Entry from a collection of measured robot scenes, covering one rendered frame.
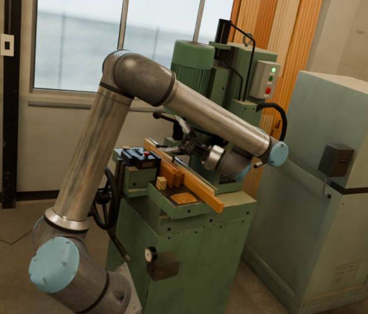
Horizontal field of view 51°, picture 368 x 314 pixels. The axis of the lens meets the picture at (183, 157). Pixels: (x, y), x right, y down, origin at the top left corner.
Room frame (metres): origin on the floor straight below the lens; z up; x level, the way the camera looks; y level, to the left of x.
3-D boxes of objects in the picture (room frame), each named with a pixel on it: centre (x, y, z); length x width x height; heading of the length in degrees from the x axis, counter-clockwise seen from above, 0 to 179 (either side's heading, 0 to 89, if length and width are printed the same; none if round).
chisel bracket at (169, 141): (1.69, 0.03, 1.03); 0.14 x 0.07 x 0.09; 128
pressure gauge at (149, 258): (1.35, 0.05, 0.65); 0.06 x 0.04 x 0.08; 38
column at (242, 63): (1.87, -0.18, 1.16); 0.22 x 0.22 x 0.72; 38
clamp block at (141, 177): (1.57, 0.20, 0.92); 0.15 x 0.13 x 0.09; 38
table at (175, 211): (1.62, 0.13, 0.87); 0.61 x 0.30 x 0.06; 38
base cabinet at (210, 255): (1.76, -0.05, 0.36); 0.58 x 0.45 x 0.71; 128
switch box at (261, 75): (1.77, -0.29, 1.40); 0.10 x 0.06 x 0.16; 128
